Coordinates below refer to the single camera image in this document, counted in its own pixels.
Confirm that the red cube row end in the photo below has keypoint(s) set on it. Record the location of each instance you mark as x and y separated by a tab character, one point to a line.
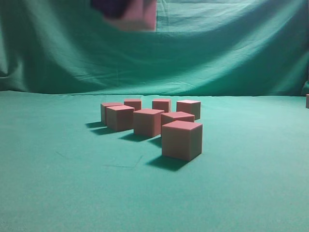
140	16

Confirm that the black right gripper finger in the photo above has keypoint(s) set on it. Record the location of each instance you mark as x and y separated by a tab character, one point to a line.
112	9

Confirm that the red cube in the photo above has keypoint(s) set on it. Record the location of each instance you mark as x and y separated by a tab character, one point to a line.
103	110
147	122
173	116

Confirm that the red cube placed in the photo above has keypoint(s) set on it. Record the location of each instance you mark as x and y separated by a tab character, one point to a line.
162	104
189	106
182	140
135	103
120	118

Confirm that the green cloth backdrop and cover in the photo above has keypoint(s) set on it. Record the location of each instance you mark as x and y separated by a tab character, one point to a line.
61	170

